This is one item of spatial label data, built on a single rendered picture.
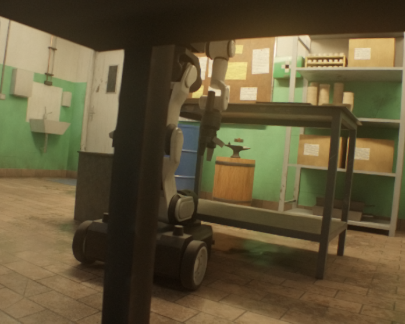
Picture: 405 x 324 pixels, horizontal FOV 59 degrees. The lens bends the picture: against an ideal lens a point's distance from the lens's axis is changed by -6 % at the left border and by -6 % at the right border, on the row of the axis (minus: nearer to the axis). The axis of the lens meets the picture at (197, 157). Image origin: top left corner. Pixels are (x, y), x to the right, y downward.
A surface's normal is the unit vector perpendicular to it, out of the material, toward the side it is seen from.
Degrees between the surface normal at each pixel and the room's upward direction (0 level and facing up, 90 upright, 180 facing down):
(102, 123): 90
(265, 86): 90
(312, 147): 90
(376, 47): 90
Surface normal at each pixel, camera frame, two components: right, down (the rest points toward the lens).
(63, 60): 0.86, 0.08
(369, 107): -0.51, -0.04
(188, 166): 0.45, 0.05
